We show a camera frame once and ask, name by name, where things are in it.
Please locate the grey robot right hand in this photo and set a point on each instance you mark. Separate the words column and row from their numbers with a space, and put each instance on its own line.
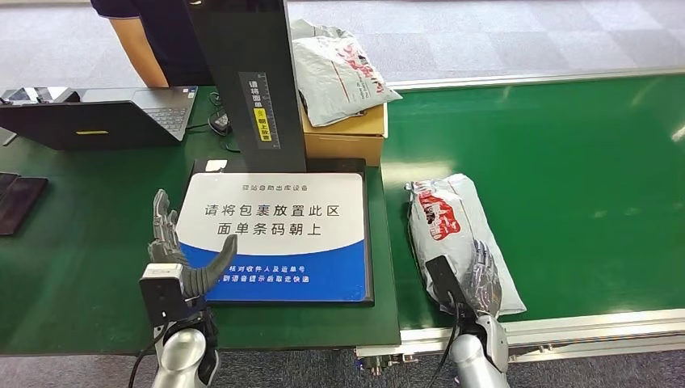
column 484, row 284

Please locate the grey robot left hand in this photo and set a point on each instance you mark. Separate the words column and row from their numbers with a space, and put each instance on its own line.
column 167, row 249

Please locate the grey mailer package red print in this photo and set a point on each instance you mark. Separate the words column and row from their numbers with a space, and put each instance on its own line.
column 444, row 214
column 332, row 80

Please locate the person's forearm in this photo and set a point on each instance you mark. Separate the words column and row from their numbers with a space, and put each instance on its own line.
column 142, row 59

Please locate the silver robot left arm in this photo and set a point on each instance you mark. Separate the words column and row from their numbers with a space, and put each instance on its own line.
column 179, row 359

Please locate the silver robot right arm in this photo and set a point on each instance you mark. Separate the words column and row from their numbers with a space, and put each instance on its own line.
column 473, row 359

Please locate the green conveyor belt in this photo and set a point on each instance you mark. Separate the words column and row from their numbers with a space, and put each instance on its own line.
column 562, row 160

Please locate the brown cardboard box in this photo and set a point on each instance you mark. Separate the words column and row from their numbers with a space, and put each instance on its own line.
column 342, row 144

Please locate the black inbound scanning machine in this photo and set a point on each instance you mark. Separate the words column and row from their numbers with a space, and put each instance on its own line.
column 241, row 43

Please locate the green topped table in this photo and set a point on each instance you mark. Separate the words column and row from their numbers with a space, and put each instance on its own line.
column 80, row 268

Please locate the white blue instruction sign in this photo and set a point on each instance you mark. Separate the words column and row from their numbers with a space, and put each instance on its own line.
column 278, row 214

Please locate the grey laptop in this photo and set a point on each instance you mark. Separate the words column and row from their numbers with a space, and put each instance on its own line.
column 80, row 123

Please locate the large black flat pouch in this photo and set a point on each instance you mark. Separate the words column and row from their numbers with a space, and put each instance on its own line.
column 18, row 206

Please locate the black yellow ruler label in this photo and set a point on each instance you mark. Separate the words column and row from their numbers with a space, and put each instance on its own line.
column 260, row 126

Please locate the person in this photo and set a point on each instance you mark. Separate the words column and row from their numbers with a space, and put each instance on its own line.
column 166, row 32

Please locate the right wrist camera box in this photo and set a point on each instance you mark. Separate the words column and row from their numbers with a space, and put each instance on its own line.
column 444, row 281

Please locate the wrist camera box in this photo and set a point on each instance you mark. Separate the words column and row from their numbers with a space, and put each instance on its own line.
column 444, row 281
column 160, row 294

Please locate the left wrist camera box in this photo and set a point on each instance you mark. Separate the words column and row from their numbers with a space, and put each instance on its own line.
column 160, row 294

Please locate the aluminium conveyor frame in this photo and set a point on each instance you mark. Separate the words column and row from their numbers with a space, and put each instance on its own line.
column 588, row 326

